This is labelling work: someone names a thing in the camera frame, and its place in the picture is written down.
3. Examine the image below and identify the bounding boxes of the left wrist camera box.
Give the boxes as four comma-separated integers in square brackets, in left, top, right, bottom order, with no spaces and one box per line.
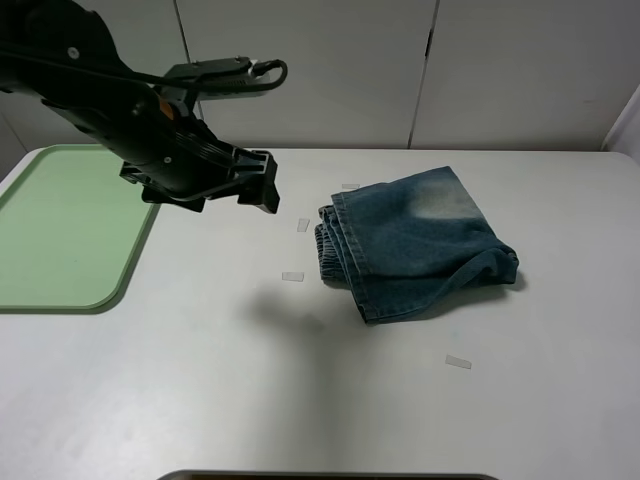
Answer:
[157,57,256,103]

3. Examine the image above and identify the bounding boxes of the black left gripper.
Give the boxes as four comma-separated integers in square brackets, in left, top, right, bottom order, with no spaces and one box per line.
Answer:
[74,89,280,214]

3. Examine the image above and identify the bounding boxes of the green plastic tray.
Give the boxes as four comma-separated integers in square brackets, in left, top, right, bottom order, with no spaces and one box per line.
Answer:
[1,145,158,313]

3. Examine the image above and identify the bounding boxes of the tape strip lower right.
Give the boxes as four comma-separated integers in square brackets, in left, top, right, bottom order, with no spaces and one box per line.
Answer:
[445,354,472,370]

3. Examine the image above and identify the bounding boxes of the tape strip middle left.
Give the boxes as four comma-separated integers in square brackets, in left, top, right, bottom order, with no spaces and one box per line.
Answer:
[281,272,305,282]

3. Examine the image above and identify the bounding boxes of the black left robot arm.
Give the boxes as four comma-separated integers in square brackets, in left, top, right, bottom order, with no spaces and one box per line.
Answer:
[1,1,288,214]

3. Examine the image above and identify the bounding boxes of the tape strip upper left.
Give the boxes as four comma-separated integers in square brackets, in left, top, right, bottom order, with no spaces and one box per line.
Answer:
[296,218,310,233]

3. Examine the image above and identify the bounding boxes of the children's blue denim shorts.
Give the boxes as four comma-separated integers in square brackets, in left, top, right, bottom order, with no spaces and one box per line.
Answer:
[314,166,519,325]

